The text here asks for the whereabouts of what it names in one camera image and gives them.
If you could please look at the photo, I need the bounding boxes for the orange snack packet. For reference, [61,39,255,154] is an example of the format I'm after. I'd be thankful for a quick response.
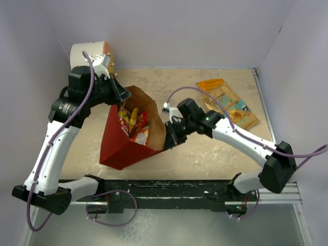
[131,126,150,146]

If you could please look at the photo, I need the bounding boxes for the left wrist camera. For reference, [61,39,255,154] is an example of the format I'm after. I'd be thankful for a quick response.
[92,54,111,76]

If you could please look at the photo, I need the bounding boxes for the red snack packet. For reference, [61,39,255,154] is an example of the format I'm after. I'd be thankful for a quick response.
[131,111,148,133]

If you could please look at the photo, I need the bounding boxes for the white cylinder device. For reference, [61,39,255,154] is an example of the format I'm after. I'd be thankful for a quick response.
[70,41,116,77]

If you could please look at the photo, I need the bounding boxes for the yellow snack packet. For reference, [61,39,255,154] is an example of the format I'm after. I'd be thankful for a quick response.
[129,108,138,134]

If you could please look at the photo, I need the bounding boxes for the red paper bag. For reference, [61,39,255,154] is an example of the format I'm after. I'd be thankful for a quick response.
[99,86,166,170]

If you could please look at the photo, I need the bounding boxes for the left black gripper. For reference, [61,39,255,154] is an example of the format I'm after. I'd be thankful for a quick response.
[86,73,132,108]

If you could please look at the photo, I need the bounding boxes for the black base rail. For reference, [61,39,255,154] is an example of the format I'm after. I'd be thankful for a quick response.
[79,179,257,214]

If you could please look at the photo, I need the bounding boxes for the Fox's candy packet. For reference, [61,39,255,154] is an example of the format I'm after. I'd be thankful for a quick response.
[118,108,130,135]

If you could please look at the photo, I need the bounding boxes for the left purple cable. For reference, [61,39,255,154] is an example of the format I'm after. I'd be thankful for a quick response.
[27,50,94,233]

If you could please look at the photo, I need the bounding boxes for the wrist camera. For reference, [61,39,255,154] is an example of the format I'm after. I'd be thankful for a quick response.
[92,54,111,76]
[162,102,182,124]

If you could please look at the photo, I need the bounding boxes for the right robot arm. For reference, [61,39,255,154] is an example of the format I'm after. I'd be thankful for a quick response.
[163,98,296,200]

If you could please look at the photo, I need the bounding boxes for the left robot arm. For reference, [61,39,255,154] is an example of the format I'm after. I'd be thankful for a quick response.
[12,65,131,215]

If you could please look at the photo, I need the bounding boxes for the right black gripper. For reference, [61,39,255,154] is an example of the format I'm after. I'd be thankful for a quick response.
[163,119,196,152]

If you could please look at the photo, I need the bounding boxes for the orange chips bag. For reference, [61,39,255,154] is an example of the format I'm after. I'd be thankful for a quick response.
[196,78,224,92]

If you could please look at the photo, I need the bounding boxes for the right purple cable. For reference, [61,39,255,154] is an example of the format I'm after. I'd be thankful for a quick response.
[166,86,328,158]

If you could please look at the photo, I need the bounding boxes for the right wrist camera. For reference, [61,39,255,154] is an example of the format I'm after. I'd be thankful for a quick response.
[162,102,182,124]

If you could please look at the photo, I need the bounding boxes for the brown chips bag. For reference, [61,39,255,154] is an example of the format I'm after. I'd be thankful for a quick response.
[207,81,259,130]

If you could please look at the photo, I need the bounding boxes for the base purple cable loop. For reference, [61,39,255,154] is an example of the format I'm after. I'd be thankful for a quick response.
[86,190,138,227]

